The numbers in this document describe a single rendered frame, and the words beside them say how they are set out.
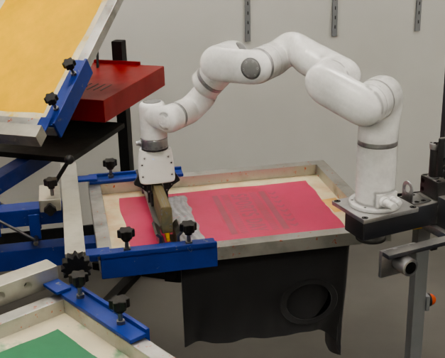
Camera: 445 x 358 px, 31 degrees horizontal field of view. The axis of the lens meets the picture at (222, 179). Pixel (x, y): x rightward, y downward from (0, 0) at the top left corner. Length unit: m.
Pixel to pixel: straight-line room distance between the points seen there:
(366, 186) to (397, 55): 2.75
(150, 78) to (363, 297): 1.44
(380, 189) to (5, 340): 0.92
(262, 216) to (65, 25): 1.15
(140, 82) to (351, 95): 1.74
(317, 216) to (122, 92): 1.19
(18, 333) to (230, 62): 0.79
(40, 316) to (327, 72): 0.85
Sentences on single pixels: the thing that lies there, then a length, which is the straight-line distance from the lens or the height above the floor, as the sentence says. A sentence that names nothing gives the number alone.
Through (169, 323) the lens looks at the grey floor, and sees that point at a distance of 3.73.
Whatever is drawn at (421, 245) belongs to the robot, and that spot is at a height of 1.06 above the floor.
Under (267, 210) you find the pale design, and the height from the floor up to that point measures 0.95.
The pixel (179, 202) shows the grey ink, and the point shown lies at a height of 0.96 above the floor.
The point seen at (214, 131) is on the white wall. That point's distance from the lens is 4.43.
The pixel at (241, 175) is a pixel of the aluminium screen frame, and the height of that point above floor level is 0.97.
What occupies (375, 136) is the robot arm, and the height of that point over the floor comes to 1.32.
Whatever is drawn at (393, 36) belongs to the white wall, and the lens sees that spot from 4.61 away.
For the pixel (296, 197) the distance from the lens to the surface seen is 2.52.
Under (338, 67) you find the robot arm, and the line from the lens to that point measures 1.85.
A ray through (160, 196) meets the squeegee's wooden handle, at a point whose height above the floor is 1.07.
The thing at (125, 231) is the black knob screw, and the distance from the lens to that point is 2.05.
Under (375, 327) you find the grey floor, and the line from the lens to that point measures 3.71.
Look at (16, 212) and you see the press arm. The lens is 2.30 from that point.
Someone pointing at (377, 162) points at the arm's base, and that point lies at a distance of 1.91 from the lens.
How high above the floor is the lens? 1.89
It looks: 20 degrees down
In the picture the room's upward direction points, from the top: 1 degrees counter-clockwise
